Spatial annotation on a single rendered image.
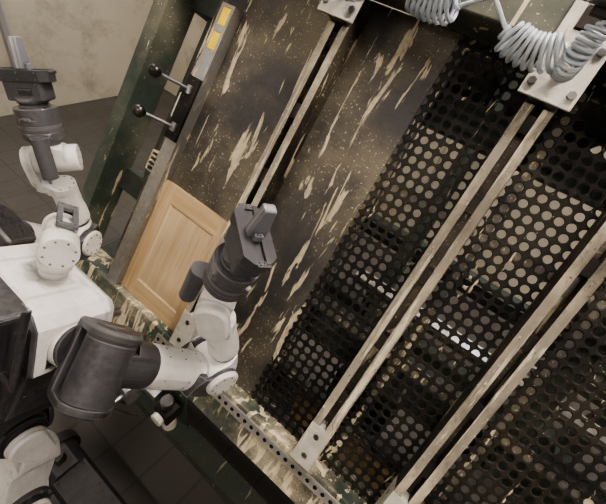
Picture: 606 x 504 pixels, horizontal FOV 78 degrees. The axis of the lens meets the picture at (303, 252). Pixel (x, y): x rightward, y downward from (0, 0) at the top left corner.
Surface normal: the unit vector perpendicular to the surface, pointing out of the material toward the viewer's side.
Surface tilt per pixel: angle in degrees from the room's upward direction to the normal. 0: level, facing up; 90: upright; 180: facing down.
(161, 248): 60
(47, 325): 47
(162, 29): 90
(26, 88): 78
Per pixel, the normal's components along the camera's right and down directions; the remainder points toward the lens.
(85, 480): 0.21, -0.71
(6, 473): -0.45, 0.11
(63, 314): 0.83, -0.26
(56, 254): 0.44, 0.54
